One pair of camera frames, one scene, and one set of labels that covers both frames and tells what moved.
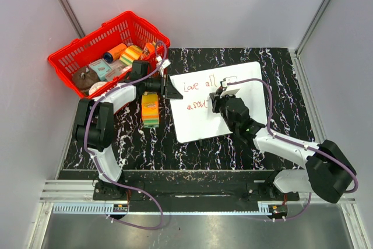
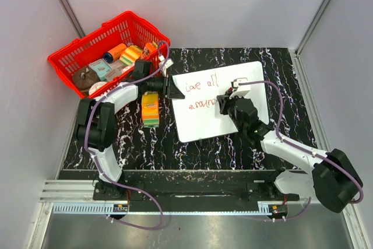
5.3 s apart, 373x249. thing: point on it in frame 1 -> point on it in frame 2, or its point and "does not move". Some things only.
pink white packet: (118, 67) does not move
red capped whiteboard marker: (221, 88) -> (229, 91)
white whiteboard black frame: (193, 94) does not move
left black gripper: (168, 90) does not move
